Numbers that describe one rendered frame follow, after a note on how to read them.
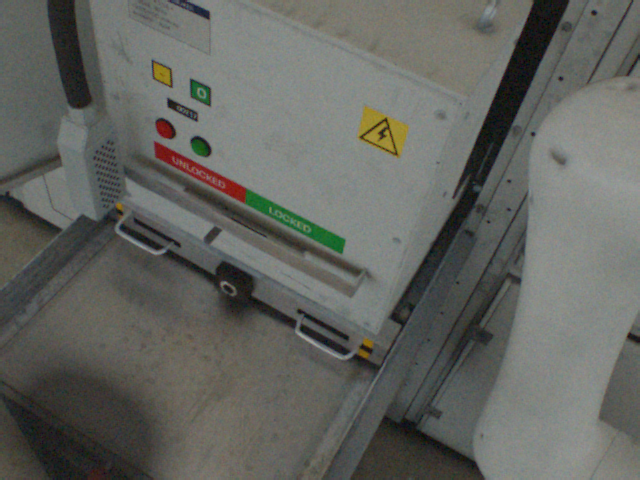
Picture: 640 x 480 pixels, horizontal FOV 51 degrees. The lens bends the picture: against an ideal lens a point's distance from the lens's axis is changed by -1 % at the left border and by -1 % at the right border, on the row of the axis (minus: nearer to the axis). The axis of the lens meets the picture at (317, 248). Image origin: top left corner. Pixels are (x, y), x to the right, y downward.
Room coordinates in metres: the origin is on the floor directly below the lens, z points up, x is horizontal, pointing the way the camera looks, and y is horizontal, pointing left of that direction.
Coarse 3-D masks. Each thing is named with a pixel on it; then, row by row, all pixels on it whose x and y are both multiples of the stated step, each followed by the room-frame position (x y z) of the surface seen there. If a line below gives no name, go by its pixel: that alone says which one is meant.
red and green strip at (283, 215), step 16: (160, 144) 0.68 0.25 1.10; (176, 160) 0.67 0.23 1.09; (192, 160) 0.66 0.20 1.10; (192, 176) 0.66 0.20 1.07; (208, 176) 0.65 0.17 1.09; (224, 192) 0.64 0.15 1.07; (240, 192) 0.63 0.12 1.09; (256, 208) 0.62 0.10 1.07; (272, 208) 0.61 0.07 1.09; (288, 224) 0.60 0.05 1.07; (304, 224) 0.59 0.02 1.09; (320, 240) 0.58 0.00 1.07; (336, 240) 0.58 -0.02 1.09
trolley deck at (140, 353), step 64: (128, 256) 0.65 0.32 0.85; (64, 320) 0.50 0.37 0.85; (128, 320) 0.53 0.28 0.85; (192, 320) 0.55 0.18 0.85; (256, 320) 0.57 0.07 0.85; (0, 384) 0.38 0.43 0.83; (64, 384) 0.40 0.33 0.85; (128, 384) 0.42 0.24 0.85; (192, 384) 0.44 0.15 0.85; (256, 384) 0.46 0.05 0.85; (320, 384) 0.48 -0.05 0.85; (384, 384) 0.50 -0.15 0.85; (128, 448) 0.32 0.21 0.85; (192, 448) 0.34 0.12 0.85; (256, 448) 0.36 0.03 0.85
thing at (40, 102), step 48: (0, 0) 0.83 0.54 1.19; (0, 48) 0.81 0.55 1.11; (48, 48) 0.87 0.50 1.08; (96, 48) 0.93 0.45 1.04; (0, 96) 0.79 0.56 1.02; (48, 96) 0.85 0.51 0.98; (96, 96) 0.92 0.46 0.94; (0, 144) 0.77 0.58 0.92; (48, 144) 0.84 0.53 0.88; (0, 192) 0.73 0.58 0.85
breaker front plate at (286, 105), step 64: (192, 0) 0.66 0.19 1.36; (128, 64) 0.70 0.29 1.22; (192, 64) 0.66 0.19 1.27; (256, 64) 0.63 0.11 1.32; (320, 64) 0.60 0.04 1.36; (128, 128) 0.70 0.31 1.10; (192, 128) 0.66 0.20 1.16; (256, 128) 0.62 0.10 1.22; (320, 128) 0.60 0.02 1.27; (448, 128) 0.55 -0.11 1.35; (128, 192) 0.71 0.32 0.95; (192, 192) 0.66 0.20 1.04; (256, 192) 0.62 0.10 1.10; (320, 192) 0.59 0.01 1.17; (384, 192) 0.56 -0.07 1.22; (256, 256) 0.62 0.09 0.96; (320, 256) 0.58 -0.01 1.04; (384, 256) 0.55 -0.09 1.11
